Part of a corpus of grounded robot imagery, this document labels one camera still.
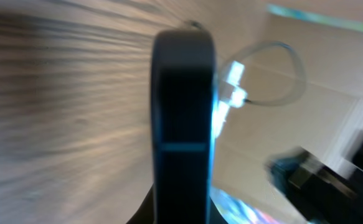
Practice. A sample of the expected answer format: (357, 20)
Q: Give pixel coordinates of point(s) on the blue Samsung Galaxy smartphone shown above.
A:
(182, 104)

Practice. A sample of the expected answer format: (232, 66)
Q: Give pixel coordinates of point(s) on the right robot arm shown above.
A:
(319, 193)

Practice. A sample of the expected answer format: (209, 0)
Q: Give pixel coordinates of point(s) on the white charger plug adapter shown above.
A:
(234, 96)

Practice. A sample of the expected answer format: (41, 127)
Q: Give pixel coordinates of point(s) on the white power strip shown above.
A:
(230, 75)

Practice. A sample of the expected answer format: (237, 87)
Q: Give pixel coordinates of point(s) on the colourful painted cloth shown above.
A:
(234, 210)

